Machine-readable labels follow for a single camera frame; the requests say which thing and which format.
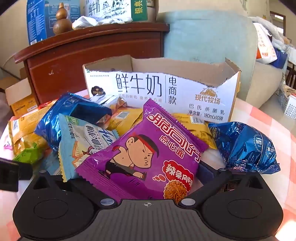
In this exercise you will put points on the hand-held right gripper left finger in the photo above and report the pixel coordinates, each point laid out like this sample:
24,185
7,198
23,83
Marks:
87,190

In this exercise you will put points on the blue carton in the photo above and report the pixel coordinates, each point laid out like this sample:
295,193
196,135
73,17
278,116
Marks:
39,20

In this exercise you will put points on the open brown cardboard box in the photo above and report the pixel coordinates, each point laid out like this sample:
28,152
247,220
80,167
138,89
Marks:
20,97

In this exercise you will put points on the orange and white bag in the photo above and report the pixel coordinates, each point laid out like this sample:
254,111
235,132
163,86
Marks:
264,44

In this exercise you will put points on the small yellow snack packet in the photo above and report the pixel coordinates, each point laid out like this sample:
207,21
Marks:
198,129
122,120

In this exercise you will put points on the silver foil snack packet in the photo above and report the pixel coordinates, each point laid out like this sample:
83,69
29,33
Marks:
111,102

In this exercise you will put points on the brown wooden cabinet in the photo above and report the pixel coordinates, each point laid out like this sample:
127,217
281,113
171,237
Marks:
92,51

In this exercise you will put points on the pink checkered tablecloth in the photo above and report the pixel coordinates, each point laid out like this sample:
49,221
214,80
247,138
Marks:
259,115

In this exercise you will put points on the purple snack packet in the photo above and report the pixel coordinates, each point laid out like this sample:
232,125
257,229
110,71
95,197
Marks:
143,150

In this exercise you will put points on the large yellow snack packet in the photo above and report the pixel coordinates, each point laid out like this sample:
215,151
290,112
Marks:
25,129

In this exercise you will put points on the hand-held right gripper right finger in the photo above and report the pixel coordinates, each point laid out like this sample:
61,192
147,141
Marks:
208,172

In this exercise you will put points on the white and green milk carton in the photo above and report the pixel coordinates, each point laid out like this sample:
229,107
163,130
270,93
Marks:
111,9

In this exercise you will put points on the wooden gourd ornament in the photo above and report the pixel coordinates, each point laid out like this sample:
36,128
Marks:
62,20

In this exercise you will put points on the blue foil snack packet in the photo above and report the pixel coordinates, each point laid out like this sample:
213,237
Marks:
62,115
245,146

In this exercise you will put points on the green snack packet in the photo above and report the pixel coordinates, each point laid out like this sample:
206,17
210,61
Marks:
29,154

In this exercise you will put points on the dark wooden chair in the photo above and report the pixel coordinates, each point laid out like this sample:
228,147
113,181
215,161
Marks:
291,76

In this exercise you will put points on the light green sofa cushion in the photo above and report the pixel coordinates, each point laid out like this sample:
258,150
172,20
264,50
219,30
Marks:
203,37

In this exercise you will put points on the white cardboard box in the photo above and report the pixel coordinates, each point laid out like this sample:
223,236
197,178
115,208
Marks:
175,92

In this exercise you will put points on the red snack packet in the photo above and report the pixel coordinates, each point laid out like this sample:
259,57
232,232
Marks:
47,104

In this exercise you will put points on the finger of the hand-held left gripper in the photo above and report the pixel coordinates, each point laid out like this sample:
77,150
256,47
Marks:
10,173

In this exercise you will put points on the dark blue bag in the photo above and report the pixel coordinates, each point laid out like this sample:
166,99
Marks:
278,58

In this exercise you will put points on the light blue snack packet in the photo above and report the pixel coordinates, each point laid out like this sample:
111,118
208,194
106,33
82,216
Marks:
78,141

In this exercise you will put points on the white perforated basket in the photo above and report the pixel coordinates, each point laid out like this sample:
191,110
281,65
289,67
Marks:
288,104

